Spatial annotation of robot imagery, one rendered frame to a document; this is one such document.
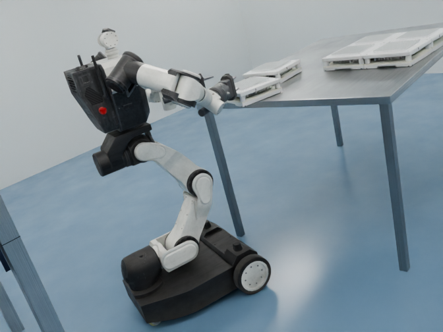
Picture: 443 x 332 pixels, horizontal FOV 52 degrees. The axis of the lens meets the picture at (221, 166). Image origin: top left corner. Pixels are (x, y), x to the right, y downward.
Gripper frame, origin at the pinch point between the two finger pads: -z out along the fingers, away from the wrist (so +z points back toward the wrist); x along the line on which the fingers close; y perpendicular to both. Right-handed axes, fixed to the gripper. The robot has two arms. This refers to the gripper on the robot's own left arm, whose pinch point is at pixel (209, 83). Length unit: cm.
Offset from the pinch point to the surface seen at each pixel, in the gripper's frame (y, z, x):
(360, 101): 63, -44, 14
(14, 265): 74, 102, 23
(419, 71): 56, -81, 13
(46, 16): -349, 58, -58
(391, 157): 70, -50, 41
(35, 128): -329, 111, 55
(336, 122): -88, -125, 80
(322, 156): -83, -104, 101
